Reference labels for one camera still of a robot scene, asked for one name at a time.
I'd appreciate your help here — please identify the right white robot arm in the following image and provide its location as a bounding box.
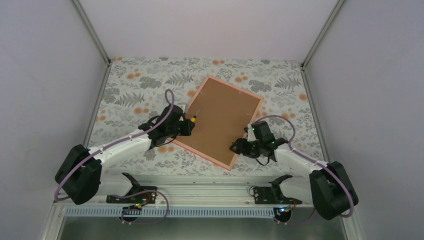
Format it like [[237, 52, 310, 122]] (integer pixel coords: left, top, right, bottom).
[[229, 120, 359, 220]]

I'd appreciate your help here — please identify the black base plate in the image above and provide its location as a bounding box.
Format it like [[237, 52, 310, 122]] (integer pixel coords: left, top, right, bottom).
[[252, 174, 303, 205], [106, 172, 158, 206]]

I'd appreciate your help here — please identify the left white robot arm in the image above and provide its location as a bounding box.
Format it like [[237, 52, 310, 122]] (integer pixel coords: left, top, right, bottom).
[[54, 103, 197, 205]]

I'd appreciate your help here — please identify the pink picture frame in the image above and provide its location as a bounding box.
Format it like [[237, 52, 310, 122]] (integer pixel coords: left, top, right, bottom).
[[175, 76, 264, 171]]

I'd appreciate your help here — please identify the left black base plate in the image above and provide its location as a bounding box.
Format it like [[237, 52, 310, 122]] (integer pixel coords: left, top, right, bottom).
[[106, 172, 158, 206]]

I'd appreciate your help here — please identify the yellow screwdriver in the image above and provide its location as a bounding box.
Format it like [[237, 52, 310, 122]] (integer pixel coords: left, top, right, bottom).
[[189, 109, 200, 123]]

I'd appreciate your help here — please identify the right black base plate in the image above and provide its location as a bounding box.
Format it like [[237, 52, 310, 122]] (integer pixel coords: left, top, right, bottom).
[[252, 174, 303, 205]]

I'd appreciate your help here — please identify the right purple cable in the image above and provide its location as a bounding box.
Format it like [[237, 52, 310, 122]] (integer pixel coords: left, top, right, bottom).
[[253, 114, 355, 227]]

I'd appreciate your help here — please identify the grey slotted cable duct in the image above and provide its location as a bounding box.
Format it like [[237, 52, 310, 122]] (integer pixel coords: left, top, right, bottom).
[[64, 206, 275, 219]]

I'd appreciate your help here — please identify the floral table mat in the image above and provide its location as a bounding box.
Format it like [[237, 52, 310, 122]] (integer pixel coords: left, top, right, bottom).
[[89, 57, 324, 177]]

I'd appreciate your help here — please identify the aluminium mounting rail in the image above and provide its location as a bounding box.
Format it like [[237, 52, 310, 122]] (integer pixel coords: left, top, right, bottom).
[[52, 173, 353, 208]]

